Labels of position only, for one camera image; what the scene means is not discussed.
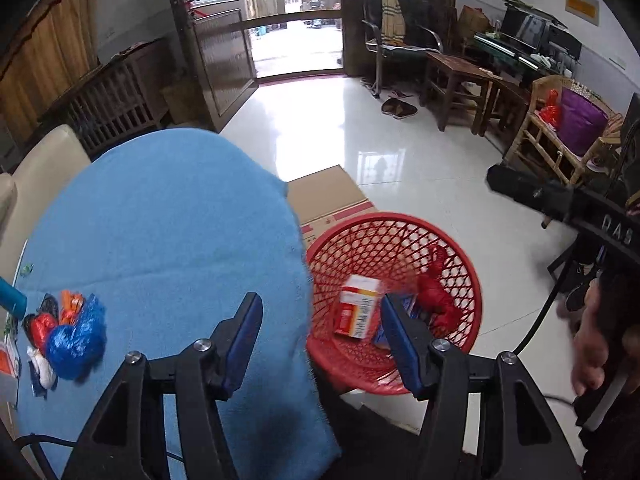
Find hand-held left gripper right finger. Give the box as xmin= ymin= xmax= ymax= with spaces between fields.
xmin=380 ymin=292 xmax=583 ymax=480

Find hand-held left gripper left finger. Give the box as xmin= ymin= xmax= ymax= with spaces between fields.
xmin=62 ymin=291 xmax=264 ymax=480

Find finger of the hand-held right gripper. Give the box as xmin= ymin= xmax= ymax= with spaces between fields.
xmin=486 ymin=164 xmax=576 ymax=223

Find red plastic mesh basket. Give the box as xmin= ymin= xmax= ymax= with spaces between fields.
xmin=305 ymin=212 xmax=483 ymax=396

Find blue plastic bag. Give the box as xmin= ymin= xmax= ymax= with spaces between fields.
xmin=45 ymin=295 xmax=107 ymax=380

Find white plastic bag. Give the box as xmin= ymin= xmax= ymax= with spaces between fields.
xmin=27 ymin=347 xmax=58 ymax=398

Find person's right hand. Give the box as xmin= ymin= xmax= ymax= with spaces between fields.
xmin=572 ymin=280 xmax=610 ymax=397

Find wicker chair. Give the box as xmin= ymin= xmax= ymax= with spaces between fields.
xmin=505 ymin=75 xmax=621 ymax=186

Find white and orange box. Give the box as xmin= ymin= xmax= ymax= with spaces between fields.
xmin=334 ymin=274 xmax=383 ymax=341
xmin=0 ymin=332 xmax=21 ymax=378

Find red plastic bag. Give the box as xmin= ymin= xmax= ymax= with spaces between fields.
xmin=416 ymin=245 xmax=463 ymax=333
xmin=22 ymin=312 xmax=58 ymax=353

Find small red bag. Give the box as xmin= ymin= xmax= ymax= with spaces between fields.
xmin=537 ymin=90 xmax=561 ymax=126

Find purple bag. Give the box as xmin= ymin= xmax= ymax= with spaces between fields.
xmin=560 ymin=87 xmax=608 ymax=156

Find wooden stool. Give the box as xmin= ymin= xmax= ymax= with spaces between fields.
xmin=425 ymin=52 xmax=501 ymax=133
xmin=480 ymin=77 xmax=531 ymax=138

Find blue tablecloth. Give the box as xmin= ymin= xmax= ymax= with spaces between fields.
xmin=15 ymin=127 xmax=343 ymax=480

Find pair of dark slippers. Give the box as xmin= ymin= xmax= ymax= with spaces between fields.
xmin=382 ymin=97 xmax=418 ymax=120

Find black monitor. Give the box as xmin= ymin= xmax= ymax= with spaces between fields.
xmin=500 ymin=5 xmax=548 ymax=51
xmin=547 ymin=25 xmax=583 ymax=61

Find pink flip flops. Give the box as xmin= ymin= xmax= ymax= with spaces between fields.
xmin=360 ymin=77 xmax=413 ymax=99

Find brown cardboard box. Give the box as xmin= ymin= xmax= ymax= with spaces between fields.
xmin=286 ymin=164 xmax=380 ymax=248

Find brown paper bag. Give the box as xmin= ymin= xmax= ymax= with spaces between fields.
xmin=457 ymin=5 xmax=491 ymax=41

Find black metal chair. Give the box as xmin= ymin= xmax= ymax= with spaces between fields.
xmin=361 ymin=0 xmax=444 ymax=97

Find striped scarf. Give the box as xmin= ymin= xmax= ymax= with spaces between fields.
xmin=381 ymin=0 xmax=406 ymax=46

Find teal bottle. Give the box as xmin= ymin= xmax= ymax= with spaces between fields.
xmin=0 ymin=276 xmax=28 ymax=318

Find small cardboard box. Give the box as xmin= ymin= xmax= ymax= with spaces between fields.
xmin=160 ymin=80 xmax=201 ymax=126

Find cream leather sofa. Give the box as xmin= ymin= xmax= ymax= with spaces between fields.
xmin=0 ymin=125 xmax=91 ymax=281

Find wooden crib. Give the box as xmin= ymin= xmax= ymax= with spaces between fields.
xmin=40 ymin=40 xmax=171 ymax=156

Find wooden glass door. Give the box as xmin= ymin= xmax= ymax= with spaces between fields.
xmin=165 ymin=0 xmax=258 ymax=131

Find tan curtain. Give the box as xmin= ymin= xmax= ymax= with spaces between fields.
xmin=0 ymin=0 xmax=98 ymax=131

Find black cable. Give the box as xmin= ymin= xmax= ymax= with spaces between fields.
xmin=15 ymin=436 xmax=76 ymax=456
xmin=514 ymin=247 xmax=576 ymax=356

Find yellow wall sign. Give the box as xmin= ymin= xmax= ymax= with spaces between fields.
xmin=566 ymin=0 xmax=600 ymax=26

